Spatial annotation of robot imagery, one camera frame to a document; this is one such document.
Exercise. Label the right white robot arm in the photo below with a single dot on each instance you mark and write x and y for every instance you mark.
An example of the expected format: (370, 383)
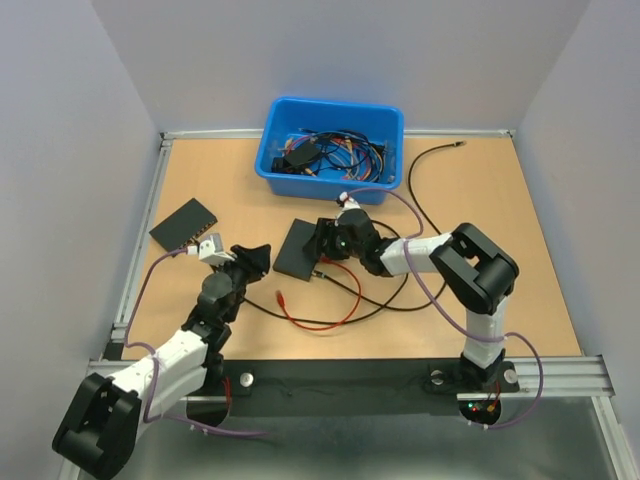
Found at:
(479, 273)

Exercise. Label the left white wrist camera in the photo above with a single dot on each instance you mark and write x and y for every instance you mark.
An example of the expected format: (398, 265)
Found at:
(210, 251)

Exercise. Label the black power adapter in bin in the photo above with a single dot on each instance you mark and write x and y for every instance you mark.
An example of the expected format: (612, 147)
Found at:
(297, 160)

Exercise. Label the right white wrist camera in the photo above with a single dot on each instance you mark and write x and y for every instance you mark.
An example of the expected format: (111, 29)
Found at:
(346, 203)

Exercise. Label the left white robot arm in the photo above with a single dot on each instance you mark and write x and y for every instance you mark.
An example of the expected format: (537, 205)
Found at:
(108, 414)

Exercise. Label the front aluminium frame rail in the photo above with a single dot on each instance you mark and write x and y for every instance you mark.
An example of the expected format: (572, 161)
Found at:
(566, 377)

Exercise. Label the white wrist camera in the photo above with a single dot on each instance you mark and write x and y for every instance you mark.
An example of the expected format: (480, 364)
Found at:
(210, 251)
(346, 203)

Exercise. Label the aluminium table edge rail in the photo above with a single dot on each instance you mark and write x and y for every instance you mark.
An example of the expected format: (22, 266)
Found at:
(136, 266)

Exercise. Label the blue plastic bin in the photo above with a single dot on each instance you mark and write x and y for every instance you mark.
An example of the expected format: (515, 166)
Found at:
(361, 148)

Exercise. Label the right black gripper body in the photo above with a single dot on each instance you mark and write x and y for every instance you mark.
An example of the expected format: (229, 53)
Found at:
(337, 247)

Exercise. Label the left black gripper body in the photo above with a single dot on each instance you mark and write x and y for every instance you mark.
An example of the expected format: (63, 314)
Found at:
(240, 274)

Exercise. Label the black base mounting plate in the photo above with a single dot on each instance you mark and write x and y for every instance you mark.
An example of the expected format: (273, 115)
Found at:
(346, 387)

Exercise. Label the black network switch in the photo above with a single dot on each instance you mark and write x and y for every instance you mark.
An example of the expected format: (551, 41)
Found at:
(292, 260)
(186, 224)

